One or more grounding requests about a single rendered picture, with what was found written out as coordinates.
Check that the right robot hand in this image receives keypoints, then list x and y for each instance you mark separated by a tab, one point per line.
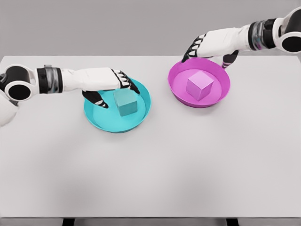
215	44

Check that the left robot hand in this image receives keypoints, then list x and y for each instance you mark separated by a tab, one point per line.
100	78

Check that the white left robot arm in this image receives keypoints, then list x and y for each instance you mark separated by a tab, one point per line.
37	82

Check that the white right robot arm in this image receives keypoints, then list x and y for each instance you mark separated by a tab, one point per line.
265	33

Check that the cyan block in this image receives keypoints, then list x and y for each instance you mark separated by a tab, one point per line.
125	103

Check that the magenta block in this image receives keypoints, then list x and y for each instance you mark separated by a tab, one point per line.
199	86

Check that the cyan plate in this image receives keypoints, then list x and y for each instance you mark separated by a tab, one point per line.
128	120

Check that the magenta plate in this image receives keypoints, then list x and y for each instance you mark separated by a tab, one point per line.
200	101

